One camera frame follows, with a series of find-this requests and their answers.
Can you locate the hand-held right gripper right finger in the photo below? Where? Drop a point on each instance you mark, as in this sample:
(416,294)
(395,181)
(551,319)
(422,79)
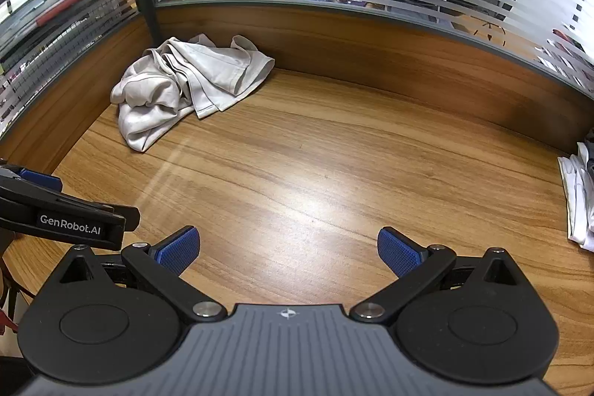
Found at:
(399,252)

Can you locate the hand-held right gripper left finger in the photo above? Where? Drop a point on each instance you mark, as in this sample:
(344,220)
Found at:
(178,250)

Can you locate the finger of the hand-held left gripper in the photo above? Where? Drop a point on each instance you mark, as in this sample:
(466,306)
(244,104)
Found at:
(39,181)

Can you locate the cream short-sleeved shirt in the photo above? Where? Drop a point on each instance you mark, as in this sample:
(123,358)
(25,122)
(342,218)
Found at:
(209,71)

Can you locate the stack of folded clothes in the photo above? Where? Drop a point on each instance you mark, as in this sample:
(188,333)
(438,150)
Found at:
(580,201)

